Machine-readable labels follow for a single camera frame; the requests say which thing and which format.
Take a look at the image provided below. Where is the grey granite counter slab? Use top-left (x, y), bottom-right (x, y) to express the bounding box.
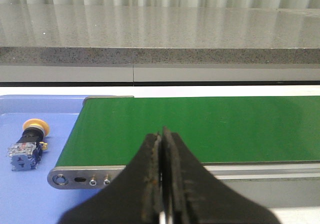
top-left (0, 4), bottom-right (320, 67)

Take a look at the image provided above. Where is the green conveyor belt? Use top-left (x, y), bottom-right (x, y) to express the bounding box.
top-left (55, 95), bottom-right (320, 169)

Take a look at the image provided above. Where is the blue plastic tray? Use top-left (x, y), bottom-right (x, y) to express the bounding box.
top-left (0, 95), bottom-right (99, 224)

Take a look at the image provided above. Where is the aluminium conveyor frame rail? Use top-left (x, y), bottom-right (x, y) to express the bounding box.
top-left (47, 95), bottom-right (320, 190)

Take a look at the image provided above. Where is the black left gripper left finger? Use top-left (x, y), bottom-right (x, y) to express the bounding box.
top-left (58, 134), bottom-right (162, 224)

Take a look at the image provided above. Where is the yellow push button switch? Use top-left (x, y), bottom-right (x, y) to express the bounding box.
top-left (8, 118), bottom-right (50, 171)

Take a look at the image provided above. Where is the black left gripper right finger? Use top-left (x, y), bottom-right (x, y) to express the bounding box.
top-left (162, 127), bottom-right (279, 224)

